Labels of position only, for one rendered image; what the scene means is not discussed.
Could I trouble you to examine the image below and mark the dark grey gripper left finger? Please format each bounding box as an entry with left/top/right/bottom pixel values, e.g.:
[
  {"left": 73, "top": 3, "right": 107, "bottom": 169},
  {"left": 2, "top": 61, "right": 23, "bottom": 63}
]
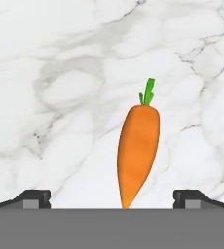
[{"left": 0, "top": 189, "right": 52, "bottom": 210}]

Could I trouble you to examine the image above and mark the orange carrot with green top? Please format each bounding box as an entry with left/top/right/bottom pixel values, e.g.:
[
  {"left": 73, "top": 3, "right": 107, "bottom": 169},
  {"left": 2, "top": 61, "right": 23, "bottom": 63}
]
[{"left": 116, "top": 77, "right": 161, "bottom": 210}]

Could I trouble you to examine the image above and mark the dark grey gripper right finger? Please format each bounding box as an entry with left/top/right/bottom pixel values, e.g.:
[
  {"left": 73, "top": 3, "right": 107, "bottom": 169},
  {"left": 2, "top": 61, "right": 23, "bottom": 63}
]
[{"left": 172, "top": 189, "right": 224, "bottom": 210}]

